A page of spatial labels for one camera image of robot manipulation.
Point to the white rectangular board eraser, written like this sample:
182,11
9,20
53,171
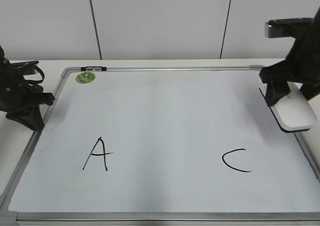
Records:
293,112

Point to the black marker pen on frame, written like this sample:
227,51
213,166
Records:
93,68

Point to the white board with aluminium frame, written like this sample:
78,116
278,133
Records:
163,146

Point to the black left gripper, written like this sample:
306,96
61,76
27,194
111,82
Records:
21,92

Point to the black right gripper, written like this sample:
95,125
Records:
301,65

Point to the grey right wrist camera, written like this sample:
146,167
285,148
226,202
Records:
290,27

